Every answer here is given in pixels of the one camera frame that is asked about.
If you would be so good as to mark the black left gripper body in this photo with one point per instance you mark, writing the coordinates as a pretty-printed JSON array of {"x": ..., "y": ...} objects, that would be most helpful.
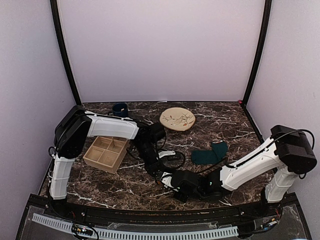
[{"x": 142, "y": 148}]

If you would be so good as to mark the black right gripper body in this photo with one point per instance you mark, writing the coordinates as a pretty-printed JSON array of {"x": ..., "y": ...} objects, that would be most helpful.
[{"x": 199, "y": 196}]

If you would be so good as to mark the dark green sock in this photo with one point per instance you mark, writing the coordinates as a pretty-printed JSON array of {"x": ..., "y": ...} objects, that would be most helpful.
[{"x": 214, "y": 156}]

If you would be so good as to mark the wooden compartment box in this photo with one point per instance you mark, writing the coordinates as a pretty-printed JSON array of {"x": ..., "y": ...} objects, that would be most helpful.
[{"x": 106, "y": 153}]

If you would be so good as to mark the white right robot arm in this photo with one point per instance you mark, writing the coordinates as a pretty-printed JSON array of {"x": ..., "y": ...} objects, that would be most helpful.
[{"x": 288, "y": 150}]

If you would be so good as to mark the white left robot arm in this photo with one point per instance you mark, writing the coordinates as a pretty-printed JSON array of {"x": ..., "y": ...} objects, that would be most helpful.
[{"x": 79, "y": 124}]

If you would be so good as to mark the bird pattern ceramic plate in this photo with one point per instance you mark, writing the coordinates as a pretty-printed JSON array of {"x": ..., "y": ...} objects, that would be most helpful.
[{"x": 177, "y": 119}]

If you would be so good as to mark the blue enamel mug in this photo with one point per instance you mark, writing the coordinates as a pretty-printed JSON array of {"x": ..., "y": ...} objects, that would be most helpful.
[{"x": 116, "y": 110}]

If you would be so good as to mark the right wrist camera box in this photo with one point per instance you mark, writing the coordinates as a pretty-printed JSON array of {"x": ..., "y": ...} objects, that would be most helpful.
[{"x": 165, "y": 179}]

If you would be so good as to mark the white slotted cable duct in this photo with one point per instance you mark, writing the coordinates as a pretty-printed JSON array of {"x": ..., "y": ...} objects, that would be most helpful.
[{"x": 119, "y": 231}]

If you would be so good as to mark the black left corner frame post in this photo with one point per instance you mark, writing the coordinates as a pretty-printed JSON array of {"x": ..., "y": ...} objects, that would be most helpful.
[{"x": 63, "y": 51}]

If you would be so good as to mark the black corner frame post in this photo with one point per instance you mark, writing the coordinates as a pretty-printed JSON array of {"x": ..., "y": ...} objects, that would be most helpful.
[
  {"x": 258, "y": 52},
  {"x": 63, "y": 51}
]

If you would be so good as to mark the black right corner frame post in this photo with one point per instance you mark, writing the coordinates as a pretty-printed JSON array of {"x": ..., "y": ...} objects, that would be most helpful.
[{"x": 258, "y": 52}]

